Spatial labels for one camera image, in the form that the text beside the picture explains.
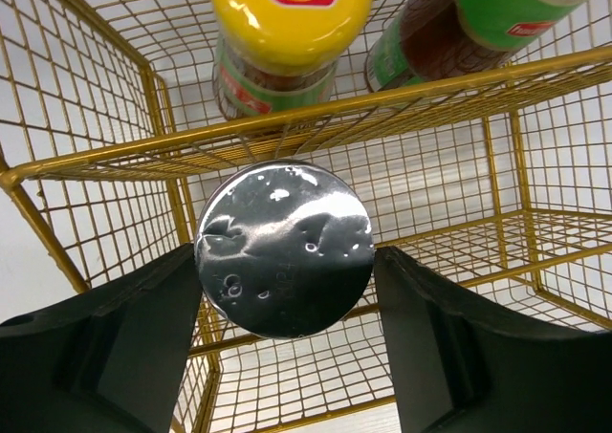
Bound yellow wire rack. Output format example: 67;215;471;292
0;0;612;433

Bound silver lid white shaker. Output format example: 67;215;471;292
194;160;375;339

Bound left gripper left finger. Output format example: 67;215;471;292
1;244;202;432

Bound yellow cap sauce bottle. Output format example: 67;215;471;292
364;0;587;92
211;0;373;120

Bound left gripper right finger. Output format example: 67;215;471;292
374;247;611;432

